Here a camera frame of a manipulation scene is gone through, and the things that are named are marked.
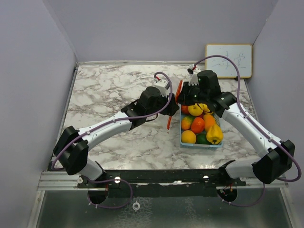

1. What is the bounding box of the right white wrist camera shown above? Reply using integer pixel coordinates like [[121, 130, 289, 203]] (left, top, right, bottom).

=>
[[187, 68, 200, 86]]

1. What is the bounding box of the bumpy red orange tangerine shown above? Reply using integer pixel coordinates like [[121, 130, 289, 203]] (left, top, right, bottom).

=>
[[181, 105, 190, 115]]

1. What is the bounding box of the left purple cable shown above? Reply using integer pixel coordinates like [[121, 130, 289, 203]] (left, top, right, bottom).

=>
[[51, 72, 172, 209]]

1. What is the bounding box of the purple cable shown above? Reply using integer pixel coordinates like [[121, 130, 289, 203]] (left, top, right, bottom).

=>
[[187, 55, 302, 207], [51, 72, 172, 209]]

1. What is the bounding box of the yellow orange peach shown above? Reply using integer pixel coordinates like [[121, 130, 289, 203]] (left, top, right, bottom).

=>
[[181, 130, 197, 144]]

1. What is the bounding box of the small whiteboard with writing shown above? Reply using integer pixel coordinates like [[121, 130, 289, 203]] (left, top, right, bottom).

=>
[[205, 44, 253, 78]]

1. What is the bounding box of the yellow bell pepper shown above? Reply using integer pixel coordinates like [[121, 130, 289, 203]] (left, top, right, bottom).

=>
[[206, 124, 224, 145]]

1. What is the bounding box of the orange bell pepper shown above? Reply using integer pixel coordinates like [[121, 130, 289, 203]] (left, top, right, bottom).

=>
[[203, 114, 216, 132]]

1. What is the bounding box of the orange tomato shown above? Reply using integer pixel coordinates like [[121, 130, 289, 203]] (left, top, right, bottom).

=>
[[190, 117, 205, 134]]

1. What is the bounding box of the clear zip top bag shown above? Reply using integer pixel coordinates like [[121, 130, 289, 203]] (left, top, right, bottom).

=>
[[142, 80, 184, 133]]

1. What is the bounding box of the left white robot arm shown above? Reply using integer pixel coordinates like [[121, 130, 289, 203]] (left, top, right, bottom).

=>
[[53, 85, 179, 188]]

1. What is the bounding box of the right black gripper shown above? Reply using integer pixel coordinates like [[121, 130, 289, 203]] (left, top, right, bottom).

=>
[[175, 81, 209, 106]]

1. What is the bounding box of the light blue plastic basket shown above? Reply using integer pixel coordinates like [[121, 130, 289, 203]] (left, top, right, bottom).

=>
[[180, 104, 224, 150]]

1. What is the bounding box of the green avocado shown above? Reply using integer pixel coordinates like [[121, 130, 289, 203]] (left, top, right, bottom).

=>
[[196, 133, 211, 145]]

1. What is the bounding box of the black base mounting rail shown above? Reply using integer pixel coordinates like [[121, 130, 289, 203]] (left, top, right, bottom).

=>
[[78, 169, 246, 198]]

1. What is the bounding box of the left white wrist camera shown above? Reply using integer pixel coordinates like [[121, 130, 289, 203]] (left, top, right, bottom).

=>
[[154, 79, 171, 97]]

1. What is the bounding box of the green yellow mango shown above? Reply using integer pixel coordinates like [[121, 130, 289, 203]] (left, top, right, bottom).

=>
[[180, 115, 196, 131]]

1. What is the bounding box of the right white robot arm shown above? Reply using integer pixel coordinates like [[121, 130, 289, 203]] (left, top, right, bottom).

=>
[[177, 70, 295, 186]]

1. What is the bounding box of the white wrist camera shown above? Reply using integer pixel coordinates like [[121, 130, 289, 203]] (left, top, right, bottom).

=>
[[187, 68, 200, 86], [154, 79, 171, 97]]

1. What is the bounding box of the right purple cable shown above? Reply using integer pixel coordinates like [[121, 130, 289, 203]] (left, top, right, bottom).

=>
[[187, 55, 302, 207]]

